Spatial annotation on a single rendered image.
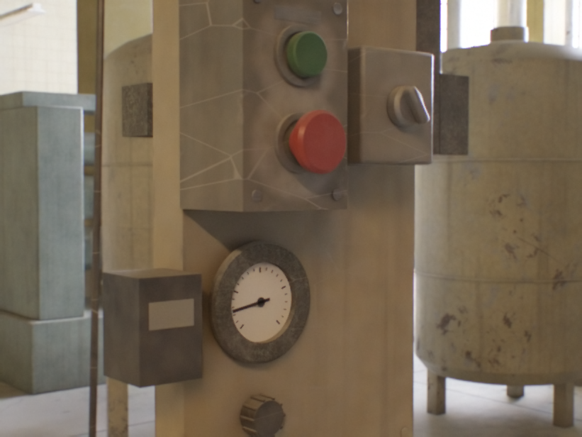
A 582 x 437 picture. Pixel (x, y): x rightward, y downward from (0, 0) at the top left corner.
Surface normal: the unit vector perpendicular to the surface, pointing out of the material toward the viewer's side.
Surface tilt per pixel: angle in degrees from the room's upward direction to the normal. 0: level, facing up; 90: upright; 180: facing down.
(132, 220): 90
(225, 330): 90
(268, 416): 90
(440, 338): 90
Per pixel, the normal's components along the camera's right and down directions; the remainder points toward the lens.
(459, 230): -0.62, 0.04
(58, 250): 0.62, 0.04
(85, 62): -0.78, 0.03
